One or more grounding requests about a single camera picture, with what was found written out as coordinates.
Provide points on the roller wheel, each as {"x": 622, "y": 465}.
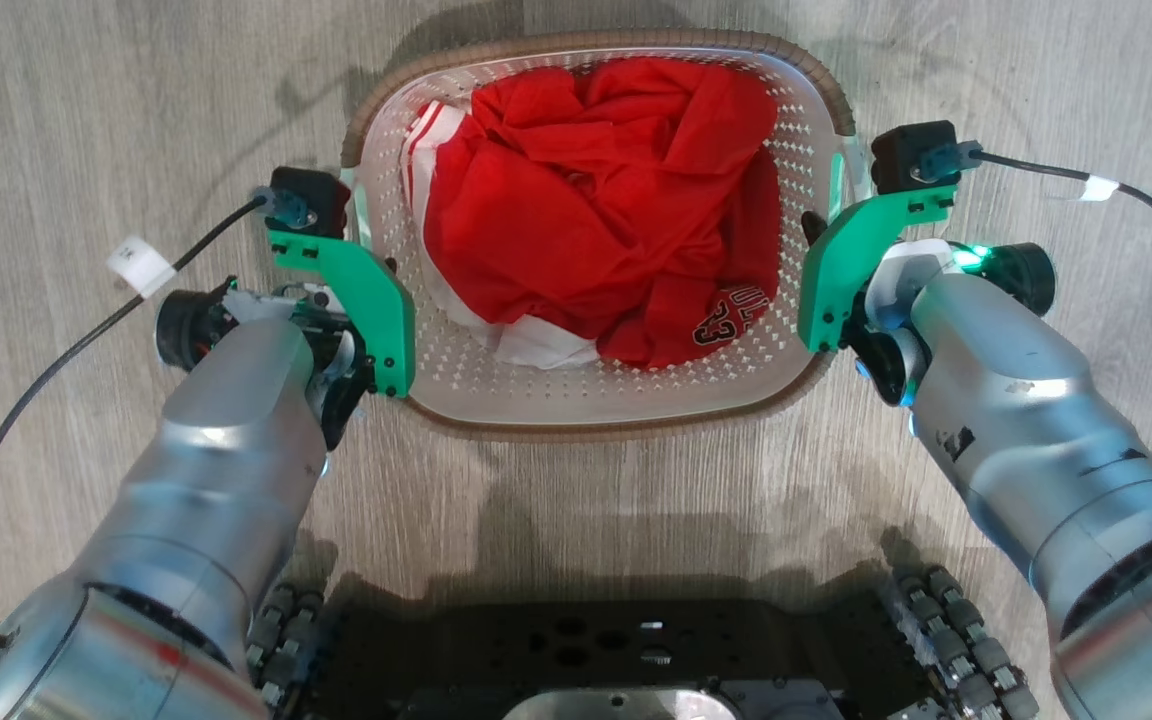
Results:
{"x": 966, "y": 645}
{"x": 284, "y": 640}

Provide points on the right roller wheel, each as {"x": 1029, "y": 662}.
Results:
{"x": 966, "y": 645}

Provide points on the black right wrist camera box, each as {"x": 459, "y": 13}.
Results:
{"x": 914, "y": 152}

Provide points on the white perforated laundry basket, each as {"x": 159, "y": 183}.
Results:
{"x": 576, "y": 400}

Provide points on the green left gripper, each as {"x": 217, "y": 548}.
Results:
{"x": 376, "y": 300}

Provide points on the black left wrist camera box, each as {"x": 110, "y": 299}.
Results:
{"x": 314, "y": 198}

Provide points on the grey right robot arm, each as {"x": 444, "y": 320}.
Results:
{"x": 1036, "y": 440}

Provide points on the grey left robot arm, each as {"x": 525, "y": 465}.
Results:
{"x": 206, "y": 480}

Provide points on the red basketball jersey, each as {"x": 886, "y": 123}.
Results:
{"x": 586, "y": 200}

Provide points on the white garment with red stripes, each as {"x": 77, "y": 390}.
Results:
{"x": 546, "y": 345}

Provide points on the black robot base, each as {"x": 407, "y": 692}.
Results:
{"x": 596, "y": 650}

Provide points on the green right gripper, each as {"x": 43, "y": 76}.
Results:
{"x": 851, "y": 250}

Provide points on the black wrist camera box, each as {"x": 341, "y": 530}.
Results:
{"x": 914, "y": 152}
{"x": 314, "y": 198}

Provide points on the left roller wheel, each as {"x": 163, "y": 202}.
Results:
{"x": 284, "y": 640}

